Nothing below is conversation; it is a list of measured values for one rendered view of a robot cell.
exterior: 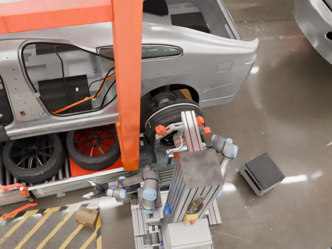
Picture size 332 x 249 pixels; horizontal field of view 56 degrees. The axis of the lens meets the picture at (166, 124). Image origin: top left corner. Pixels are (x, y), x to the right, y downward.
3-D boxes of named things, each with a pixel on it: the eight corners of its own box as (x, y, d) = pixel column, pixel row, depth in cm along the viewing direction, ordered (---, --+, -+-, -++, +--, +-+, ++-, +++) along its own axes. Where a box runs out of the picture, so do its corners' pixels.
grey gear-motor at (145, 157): (144, 141, 427) (145, 128, 398) (151, 169, 407) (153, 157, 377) (131, 144, 424) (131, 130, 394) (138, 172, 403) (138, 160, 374)
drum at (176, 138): (183, 136, 355) (185, 130, 344) (188, 153, 345) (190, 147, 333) (171, 139, 353) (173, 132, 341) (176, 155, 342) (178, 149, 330)
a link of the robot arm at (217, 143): (209, 149, 295) (210, 142, 343) (220, 153, 293) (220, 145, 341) (213, 137, 293) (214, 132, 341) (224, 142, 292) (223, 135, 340)
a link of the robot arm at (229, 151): (204, 190, 311) (224, 140, 303) (219, 196, 310) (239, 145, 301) (204, 194, 300) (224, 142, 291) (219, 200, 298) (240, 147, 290)
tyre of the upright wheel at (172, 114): (181, 90, 322) (132, 120, 347) (187, 108, 310) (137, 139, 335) (209, 111, 374) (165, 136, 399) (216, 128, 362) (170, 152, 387)
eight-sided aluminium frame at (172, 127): (197, 142, 377) (206, 117, 330) (199, 146, 373) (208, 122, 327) (153, 150, 365) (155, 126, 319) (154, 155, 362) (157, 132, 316)
